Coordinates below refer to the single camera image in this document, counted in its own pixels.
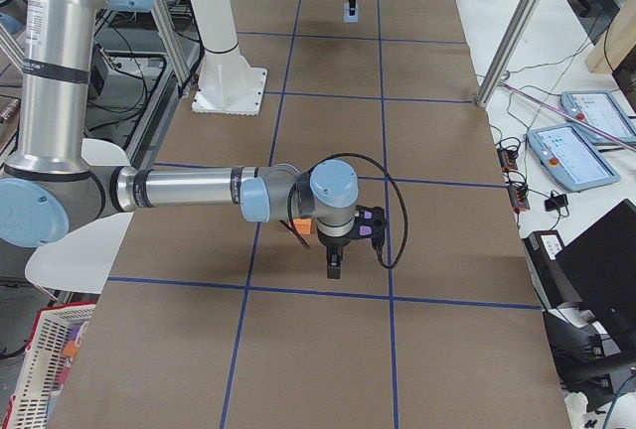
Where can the blue block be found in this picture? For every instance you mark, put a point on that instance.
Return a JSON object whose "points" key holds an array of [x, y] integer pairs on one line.
{"points": [[350, 19]]}

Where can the orange block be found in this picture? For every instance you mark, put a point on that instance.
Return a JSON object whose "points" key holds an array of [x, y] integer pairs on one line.
{"points": [[303, 225]]}

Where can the blue tape strip lengthwise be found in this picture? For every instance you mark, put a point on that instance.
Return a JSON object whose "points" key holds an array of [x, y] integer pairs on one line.
{"points": [[389, 246]]}

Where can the brown paper table cover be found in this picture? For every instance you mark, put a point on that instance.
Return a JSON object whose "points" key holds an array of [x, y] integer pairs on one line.
{"points": [[188, 357]]}

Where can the pink thin rod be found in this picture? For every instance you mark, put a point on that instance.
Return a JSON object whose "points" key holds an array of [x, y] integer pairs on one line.
{"points": [[566, 113]]}

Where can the orange black electronics board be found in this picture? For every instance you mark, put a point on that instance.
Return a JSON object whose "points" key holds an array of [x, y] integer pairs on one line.
{"points": [[508, 159]]}

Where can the black box white label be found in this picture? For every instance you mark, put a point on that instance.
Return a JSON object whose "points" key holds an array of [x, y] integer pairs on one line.
{"points": [[553, 287]]}

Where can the blue tape strip crosswise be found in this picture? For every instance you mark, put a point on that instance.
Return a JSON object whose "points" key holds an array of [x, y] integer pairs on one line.
{"points": [[350, 295]]}

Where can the small black adapter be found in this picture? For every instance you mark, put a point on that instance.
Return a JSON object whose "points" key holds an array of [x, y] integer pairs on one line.
{"points": [[555, 202]]}

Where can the near teach pendant tablet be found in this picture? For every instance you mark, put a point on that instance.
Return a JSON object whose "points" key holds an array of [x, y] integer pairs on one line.
{"points": [[570, 158]]}

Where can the teach pendant tablet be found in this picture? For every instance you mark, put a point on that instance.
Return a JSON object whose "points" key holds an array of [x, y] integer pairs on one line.
{"points": [[598, 113], [570, 158]]}

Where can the black monitor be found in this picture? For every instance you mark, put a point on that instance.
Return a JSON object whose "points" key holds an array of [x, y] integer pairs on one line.
{"points": [[600, 266]]}

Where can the far teach pendant tablet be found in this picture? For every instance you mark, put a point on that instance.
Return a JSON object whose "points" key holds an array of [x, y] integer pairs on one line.
{"points": [[598, 113]]}

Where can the white plastic basket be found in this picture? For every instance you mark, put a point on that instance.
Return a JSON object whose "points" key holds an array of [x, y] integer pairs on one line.
{"points": [[48, 358]]}

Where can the black wrist camera purple pads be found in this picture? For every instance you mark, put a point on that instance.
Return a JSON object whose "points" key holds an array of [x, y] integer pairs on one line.
{"points": [[370, 223]]}

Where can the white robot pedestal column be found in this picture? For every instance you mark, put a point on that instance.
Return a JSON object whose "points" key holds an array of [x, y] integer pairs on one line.
{"points": [[227, 83]]}

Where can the aluminium frame post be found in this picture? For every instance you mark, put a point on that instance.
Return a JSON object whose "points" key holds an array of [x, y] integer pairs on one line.
{"points": [[511, 38]]}

